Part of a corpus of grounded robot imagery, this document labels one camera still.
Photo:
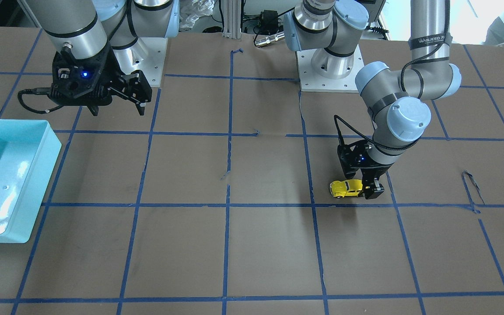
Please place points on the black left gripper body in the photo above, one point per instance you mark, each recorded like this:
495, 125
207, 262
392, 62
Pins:
375, 168

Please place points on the black power adapter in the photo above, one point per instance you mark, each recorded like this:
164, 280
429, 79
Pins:
268, 22

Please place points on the yellow toy beetle car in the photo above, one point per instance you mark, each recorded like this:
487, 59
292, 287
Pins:
348, 188

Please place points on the turquoise plastic bin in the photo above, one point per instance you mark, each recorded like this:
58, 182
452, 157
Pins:
28, 153

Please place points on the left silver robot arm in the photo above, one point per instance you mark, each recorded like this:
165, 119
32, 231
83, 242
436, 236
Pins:
395, 99

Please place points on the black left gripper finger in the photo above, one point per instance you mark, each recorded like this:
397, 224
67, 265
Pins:
373, 189

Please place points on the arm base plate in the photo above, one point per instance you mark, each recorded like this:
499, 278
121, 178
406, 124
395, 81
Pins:
321, 72
147, 55

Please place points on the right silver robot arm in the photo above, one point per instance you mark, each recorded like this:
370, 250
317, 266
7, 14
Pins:
89, 25

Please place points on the aluminium frame post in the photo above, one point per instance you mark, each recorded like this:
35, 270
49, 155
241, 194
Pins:
232, 17

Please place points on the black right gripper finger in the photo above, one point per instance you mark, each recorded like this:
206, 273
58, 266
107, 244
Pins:
133, 87

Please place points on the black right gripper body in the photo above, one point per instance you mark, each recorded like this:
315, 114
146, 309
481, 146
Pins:
106, 69

